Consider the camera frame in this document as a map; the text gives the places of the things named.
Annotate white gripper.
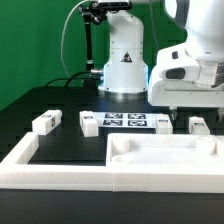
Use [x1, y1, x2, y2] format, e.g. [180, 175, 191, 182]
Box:
[148, 44, 224, 122]

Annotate white desk tabletop panel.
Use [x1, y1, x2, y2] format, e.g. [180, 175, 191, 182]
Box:
[106, 133, 224, 167]

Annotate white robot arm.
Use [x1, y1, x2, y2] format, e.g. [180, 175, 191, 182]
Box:
[92, 0, 224, 118]

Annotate AprilTag marker sheet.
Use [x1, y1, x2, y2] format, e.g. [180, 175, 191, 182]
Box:
[93, 112, 168, 128]

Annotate white U-shaped obstacle fence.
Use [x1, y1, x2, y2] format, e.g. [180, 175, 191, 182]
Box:
[0, 133, 224, 193]

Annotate black cables on table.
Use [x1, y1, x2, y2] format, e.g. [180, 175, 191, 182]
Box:
[45, 70, 101, 88]

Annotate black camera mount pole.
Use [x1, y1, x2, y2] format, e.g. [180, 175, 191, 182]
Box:
[79, 1, 107, 88]

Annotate white cable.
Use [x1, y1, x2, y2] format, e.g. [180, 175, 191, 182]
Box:
[60, 0, 88, 78]

